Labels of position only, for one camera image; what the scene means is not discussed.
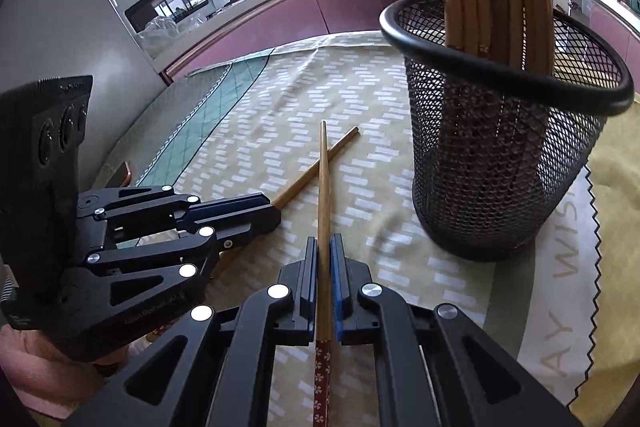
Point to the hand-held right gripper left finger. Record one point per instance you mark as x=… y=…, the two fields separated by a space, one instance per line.
x=311 y=279

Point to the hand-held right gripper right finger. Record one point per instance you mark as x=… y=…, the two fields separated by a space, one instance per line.
x=340 y=287

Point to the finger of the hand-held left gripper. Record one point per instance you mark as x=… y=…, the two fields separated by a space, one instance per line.
x=230 y=204
x=250 y=232

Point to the red-tipped wooden chopstick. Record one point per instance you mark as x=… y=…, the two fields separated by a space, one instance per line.
x=305 y=179
x=324 y=187

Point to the black mesh holder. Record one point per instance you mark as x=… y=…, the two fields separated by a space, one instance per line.
x=500 y=187

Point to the person's left hand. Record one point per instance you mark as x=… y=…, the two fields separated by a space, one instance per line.
x=40 y=372

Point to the brown smartphone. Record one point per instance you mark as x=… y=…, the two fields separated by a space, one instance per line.
x=126 y=173

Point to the patterned green beige tablecloth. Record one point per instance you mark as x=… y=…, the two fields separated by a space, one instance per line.
x=280 y=107

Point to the clear plastic bags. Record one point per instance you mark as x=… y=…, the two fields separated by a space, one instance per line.
x=167 y=32

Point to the grey refrigerator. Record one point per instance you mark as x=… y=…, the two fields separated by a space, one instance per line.
x=75 y=7

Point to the pink base cabinets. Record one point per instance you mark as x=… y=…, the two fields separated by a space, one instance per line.
x=325 y=2
x=605 y=22

